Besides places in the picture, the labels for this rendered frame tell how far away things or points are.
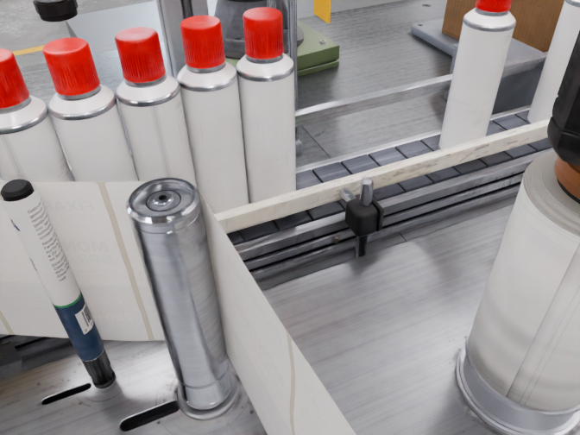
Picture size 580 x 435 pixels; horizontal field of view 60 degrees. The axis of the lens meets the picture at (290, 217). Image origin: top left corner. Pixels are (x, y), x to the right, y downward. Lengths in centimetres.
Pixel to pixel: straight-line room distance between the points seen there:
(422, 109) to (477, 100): 26
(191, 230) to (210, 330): 8
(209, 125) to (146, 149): 6
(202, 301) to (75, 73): 21
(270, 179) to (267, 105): 8
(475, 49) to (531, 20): 39
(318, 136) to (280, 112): 30
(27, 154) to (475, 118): 45
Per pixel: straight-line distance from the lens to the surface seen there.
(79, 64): 42
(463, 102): 61
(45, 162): 45
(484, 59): 59
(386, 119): 82
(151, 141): 44
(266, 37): 44
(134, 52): 42
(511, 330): 34
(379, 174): 54
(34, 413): 44
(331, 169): 61
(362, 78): 94
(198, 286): 29
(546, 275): 30
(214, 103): 44
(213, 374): 36
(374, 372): 42
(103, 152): 44
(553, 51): 71
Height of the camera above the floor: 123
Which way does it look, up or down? 40 degrees down
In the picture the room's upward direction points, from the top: 2 degrees counter-clockwise
